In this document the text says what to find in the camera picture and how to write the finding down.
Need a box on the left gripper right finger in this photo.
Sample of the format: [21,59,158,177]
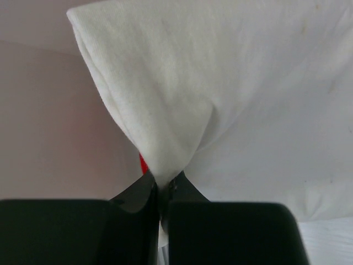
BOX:
[161,172,309,264]

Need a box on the white t shirt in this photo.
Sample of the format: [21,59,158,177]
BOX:
[67,1,352,264]

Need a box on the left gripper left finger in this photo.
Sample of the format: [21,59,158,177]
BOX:
[1,173,159,264]

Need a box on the red t shirt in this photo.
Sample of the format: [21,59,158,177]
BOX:
[139,153,149,174]

